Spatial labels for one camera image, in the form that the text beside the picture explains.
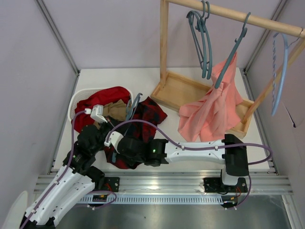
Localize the red plaid skirt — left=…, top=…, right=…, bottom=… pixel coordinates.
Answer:
left=104, top=97, right=167, bottom=169

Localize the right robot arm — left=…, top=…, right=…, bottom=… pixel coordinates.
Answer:
left=111, top=132, right=249, bottom=187

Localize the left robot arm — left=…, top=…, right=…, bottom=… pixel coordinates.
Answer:
left=20, top=120, right=122, bottom=229

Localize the teal hanger holding shirt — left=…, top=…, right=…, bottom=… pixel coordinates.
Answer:
left=214, top=12, right=251, bottom=89

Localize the light blue hanger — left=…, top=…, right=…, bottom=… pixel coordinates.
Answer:
left=271, top=32, right=289, bottom=116

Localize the white laundry basket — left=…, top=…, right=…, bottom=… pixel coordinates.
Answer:
left=68, top=86, right=134, bottom=122

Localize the tan garment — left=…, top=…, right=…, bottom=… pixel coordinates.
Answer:
left=93, top=99, right=130, bottom=129

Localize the red garment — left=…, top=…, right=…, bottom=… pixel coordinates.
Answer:
left=71, top=86, right=131, bottom=121

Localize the wooden clothes rack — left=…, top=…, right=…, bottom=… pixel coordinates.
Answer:
left=151, top=0, right=305, bottom=138

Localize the pink shirt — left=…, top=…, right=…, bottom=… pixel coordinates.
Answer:
left=178, top=53, right=243, bottom=142

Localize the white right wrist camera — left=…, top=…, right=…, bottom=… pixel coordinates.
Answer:
left=104, top=131, right=123, bottom=147

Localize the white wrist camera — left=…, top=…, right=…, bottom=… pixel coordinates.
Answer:
left=104, top=131, right=123, bottom=147
left=84, top=104, right=108, bottom=124

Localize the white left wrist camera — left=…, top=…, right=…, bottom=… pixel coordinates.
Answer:
left=84, top=104, right=108, bottom=124

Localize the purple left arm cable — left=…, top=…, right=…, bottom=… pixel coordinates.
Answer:
left=20, top=109, right=92, bottom=229

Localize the aluminium mounting rail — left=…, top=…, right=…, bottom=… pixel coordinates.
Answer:
left=33, top=169, right=294, bottom=198

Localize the white slotted cable duct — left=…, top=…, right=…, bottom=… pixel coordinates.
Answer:
left=78, top=194, right=236, bottom=205

